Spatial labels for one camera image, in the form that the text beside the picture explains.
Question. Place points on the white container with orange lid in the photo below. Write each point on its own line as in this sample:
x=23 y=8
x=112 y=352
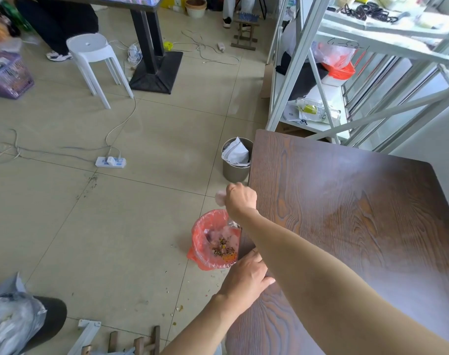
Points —
x=339 y=72

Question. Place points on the black bin with plastic bag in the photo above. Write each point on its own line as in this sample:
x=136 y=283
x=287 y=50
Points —
x=24 y=317

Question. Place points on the red bin with liner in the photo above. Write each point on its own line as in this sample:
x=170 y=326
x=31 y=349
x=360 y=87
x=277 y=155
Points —
x=204 y=232

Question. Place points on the person's right hand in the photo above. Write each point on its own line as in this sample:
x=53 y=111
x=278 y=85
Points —
x=241 y=199

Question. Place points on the white cloth pouch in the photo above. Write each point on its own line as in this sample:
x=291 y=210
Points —
x=292 y=114

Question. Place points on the yellow cabinet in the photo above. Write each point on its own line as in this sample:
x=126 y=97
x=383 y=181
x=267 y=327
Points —
x=172 y=0

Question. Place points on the yellow tape roll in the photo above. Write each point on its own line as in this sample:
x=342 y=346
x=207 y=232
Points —
x=167 y=45

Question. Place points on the white metal shelf rack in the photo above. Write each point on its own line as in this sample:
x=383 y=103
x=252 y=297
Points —
x=294 y=70

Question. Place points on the grey metal bin with paper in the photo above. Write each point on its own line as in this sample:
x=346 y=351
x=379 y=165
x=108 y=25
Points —
x=233 y=173

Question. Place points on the person's right forearm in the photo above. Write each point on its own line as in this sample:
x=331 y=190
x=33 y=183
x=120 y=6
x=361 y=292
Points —
x=320 y=284

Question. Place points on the person's left hand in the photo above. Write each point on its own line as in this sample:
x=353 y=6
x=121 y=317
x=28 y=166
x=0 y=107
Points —
x=246 y=279

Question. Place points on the black bag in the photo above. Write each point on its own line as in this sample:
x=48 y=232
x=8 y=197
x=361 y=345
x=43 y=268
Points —
x=305 y=77

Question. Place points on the pink cleaning cloth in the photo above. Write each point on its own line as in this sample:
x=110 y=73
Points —
x=220 y=197

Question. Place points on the white power strip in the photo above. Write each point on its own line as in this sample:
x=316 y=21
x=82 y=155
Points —
x=111 y=161

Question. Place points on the paper scraps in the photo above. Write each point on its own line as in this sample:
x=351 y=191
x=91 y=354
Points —
x=224 y=249

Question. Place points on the white plastic stool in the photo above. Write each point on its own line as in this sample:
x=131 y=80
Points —
x=93 y=51

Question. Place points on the black table pedestal base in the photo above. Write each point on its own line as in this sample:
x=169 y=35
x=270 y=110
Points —
x=150 y=44

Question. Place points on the crumpled clear plastic wrap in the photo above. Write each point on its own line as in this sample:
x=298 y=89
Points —
x=134 y=55

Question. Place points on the beige round pot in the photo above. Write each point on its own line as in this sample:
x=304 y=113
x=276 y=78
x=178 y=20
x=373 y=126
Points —
x=196 y=5

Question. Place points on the cardboard box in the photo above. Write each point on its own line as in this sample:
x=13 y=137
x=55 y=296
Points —
x=291 y=130

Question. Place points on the wooden slat frame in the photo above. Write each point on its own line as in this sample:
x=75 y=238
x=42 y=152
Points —
x=135 y=344

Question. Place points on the purple plastic basket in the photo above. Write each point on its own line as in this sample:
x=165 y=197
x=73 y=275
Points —
x=8 y=77

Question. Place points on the white metal bracket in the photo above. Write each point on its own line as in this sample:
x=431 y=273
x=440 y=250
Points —
x=84 y=334

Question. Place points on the clear crinkled plastic packet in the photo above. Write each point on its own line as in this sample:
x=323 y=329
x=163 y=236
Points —
x=331 y=112

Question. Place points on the translucent plastic bag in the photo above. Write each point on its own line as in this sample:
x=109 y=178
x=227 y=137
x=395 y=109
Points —
x=333 y=53

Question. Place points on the small wooden stool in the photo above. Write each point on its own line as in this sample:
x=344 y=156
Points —
x=246 y=33

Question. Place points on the person's left forearm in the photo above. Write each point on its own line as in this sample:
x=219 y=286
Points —
x=198 y=332

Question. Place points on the clear packet with yellow item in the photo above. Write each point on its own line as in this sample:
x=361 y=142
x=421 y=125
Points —
x=309 y=109

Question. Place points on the white charger adapter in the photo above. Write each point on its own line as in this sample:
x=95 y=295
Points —
x=221 y=46

